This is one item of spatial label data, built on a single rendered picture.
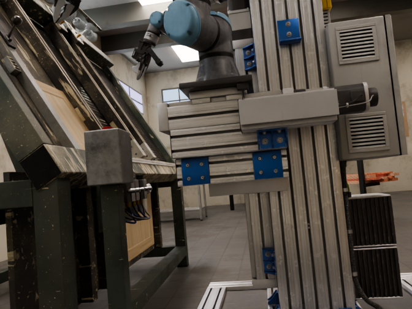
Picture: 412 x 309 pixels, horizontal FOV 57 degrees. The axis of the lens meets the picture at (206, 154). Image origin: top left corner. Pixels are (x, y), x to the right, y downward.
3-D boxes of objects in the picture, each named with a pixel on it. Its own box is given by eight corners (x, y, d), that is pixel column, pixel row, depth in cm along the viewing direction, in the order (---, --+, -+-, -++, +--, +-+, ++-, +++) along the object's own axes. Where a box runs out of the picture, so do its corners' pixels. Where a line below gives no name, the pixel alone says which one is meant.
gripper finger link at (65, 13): (58, 26, 144) (69, 4, 144) (64, 27, 140) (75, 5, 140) (51, 21, 142) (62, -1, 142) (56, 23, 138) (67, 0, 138)
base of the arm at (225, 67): (243, 89, 131) (240, 61, 131) (240, 78, 116) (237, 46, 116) (200, 94, 133) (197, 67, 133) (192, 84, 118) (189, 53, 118)
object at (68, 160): (36, 192, 123) (62, 173, 122) (17, 162, 125) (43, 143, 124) (174, 181, 342) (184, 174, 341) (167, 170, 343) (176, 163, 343)
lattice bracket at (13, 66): (10, 73, 150) (15, 68, 150) (0, 59, 151) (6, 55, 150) (16, 76, 154) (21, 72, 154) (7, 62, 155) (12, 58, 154)
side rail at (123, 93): (165, 170, 335) (175, 162, 334) (97, 73, 348) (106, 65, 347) (167, 170, 343) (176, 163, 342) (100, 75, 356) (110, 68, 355)
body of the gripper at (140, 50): (135, 62, 209) (143, 41, 209) (149, 67, 208) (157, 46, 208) (130, 57, 202) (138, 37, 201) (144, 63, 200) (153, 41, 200)
